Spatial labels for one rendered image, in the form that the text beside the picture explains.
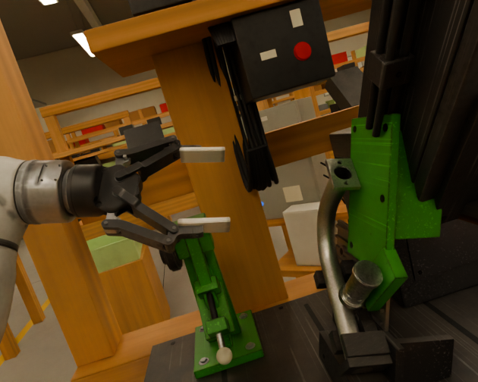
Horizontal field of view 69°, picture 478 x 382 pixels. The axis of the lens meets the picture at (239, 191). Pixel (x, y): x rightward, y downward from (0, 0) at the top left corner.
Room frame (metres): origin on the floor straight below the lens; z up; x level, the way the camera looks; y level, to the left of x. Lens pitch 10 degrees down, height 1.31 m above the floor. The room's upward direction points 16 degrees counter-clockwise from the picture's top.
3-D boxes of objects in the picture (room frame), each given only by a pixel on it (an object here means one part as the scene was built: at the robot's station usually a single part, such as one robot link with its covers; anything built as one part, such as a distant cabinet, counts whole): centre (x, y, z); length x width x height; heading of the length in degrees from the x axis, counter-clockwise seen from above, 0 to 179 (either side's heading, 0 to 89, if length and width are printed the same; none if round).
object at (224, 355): (0.55, 0.10, 0.96); 0.06 x 0.03 x 0.06; 3
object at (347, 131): (0.68, -0.38, 1.07); 0.30 x 0.18 x 0.34; 93
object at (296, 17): (0.74, -0.16, 1.42); 0.17 x 0.12 x 0.15; 93
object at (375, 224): (0.47, -0.21, 1.17); 0.13 x 0.12 x 0.20; 93
